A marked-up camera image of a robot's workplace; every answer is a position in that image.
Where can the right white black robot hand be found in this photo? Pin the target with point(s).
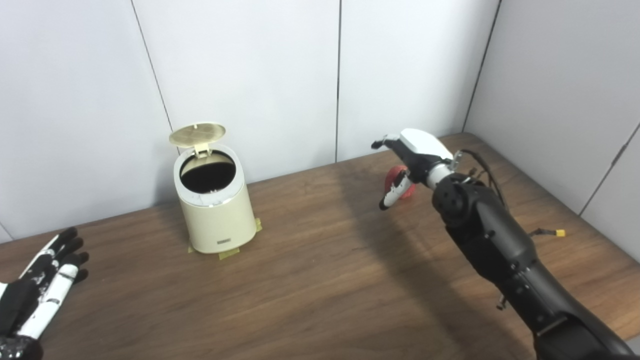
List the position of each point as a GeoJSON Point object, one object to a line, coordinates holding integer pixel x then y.
{"type": "Point", "coordinates": [420, 147]}

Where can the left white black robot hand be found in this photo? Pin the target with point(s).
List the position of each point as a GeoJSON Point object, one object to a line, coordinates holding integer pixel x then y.
{"type": "Point", "coordinates": [50, 292]}

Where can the red apple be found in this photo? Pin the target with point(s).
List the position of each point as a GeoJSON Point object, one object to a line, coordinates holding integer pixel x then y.
{"type": "Point", "coordinates": [391, 177]}

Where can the round cream bin lid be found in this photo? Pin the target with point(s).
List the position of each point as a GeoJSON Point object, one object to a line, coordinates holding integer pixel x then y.
{"type": "Point", "coordinates": [197, 133]}

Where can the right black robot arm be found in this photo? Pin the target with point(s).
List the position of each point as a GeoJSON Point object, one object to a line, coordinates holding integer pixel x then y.
{"type": "Point", "coordinates": [490, 235]}

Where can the cream-colored bin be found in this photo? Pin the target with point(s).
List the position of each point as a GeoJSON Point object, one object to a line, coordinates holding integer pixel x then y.
{"type": "Point", "coordinates": [220, 220]}

